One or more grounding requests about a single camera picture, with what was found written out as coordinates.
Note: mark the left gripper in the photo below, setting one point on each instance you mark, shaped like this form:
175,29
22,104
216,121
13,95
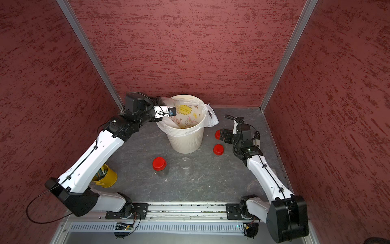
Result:
157,101

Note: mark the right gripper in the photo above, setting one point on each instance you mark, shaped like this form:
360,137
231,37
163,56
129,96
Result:
229,132

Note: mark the clear plastic jar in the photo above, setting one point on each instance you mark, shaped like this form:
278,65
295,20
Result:
186,166

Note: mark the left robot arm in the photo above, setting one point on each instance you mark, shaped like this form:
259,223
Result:
72,187

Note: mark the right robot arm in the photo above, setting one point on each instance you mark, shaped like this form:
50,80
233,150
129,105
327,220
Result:
284,213

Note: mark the grey black stapler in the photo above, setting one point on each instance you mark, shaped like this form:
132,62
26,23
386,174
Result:
256,140

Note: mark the white printed bin liner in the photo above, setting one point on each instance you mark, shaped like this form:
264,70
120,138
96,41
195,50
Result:
192,115

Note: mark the cream plastic waste bin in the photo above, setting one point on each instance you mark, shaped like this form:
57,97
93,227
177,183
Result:
188,144

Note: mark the yellow pencil cup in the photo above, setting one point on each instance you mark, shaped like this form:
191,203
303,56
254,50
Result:
105,177

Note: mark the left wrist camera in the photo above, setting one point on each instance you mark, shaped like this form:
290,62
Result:
164,111

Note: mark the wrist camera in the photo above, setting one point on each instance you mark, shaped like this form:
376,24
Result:
237,121
164,111

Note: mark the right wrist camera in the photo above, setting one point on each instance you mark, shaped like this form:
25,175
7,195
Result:
237,121

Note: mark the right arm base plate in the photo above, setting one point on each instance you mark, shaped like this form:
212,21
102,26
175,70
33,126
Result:
238,211

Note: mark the aluminium mounting rail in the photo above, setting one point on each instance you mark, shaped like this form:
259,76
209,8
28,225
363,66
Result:
202,211

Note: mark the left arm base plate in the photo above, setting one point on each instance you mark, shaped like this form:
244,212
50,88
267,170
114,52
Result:
130,211

